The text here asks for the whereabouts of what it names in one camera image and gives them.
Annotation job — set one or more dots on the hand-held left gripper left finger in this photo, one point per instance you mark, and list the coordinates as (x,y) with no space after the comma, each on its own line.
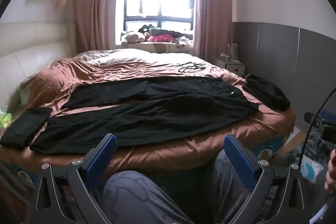
(101,158)

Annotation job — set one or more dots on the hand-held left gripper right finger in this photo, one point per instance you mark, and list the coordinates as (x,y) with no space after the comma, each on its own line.
(240,161)

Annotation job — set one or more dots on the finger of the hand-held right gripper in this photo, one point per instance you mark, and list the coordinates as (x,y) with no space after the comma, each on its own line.
(330,115)
(312,119)

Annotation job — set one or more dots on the black pants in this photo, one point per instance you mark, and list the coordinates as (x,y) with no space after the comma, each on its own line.
(157,113)
(267,94)
(23,127)

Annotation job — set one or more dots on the folded black pants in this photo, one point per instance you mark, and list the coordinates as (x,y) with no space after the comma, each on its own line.
(267,94)
(23,127)

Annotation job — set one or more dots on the person's right hand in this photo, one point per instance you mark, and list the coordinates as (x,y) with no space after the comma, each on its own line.
(331,174)

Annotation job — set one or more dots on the grey shaggy rug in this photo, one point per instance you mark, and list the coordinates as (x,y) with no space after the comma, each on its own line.
(317,145)

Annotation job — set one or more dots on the person's knee grey trousers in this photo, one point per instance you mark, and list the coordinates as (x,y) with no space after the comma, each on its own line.
(225,187)

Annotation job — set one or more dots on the white teal packet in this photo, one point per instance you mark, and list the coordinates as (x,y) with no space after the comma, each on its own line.
(313,169)

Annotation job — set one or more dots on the bed with brown cover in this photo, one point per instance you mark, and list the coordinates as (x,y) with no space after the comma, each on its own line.
(78,74)

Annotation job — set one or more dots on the white nightstand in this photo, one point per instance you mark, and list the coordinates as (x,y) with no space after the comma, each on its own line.
(232,66)

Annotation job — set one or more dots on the green packet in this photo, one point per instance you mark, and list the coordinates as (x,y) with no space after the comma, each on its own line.
(5,119)

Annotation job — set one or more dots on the plush toys on windowsill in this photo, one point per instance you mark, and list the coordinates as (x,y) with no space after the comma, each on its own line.
(157,47)

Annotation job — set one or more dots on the beige plush toy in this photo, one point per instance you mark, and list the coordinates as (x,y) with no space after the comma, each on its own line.
(132,37)

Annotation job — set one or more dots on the pink plush toy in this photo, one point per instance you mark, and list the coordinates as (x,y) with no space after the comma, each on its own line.
(160,39)

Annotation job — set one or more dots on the black plush toy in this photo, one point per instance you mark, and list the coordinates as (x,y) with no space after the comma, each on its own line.
(147,29)

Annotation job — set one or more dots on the long dark plush toy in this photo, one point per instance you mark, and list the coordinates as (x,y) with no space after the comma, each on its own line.
(173,32)

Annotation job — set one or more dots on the pink curtain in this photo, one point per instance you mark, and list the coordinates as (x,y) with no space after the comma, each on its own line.
(212,8)
(94,3)

